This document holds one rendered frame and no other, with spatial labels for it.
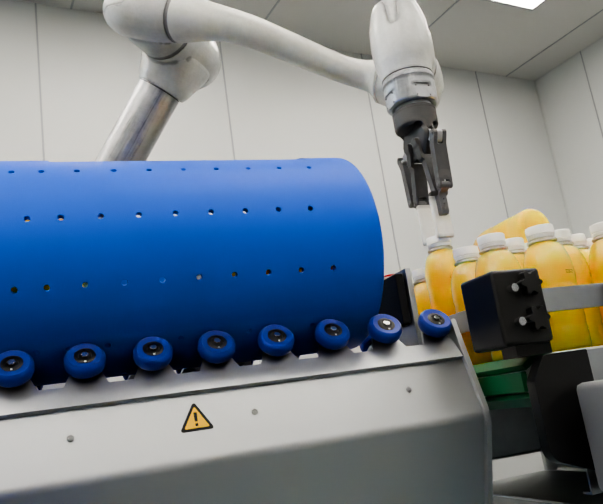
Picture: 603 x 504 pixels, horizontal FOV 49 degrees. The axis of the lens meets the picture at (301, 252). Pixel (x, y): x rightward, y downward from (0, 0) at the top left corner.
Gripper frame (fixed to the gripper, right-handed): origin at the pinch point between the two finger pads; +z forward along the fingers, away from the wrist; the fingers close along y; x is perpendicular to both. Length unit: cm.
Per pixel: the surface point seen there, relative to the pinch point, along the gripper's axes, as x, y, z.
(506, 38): 270, -278, -226
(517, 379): -6.8, 22.2, 27.0
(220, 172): -38.7, 14.1, -3.6
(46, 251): -60, 17, 7
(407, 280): -11.5, 8.1, 11.0
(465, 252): -1.1, 8.4, 7.5
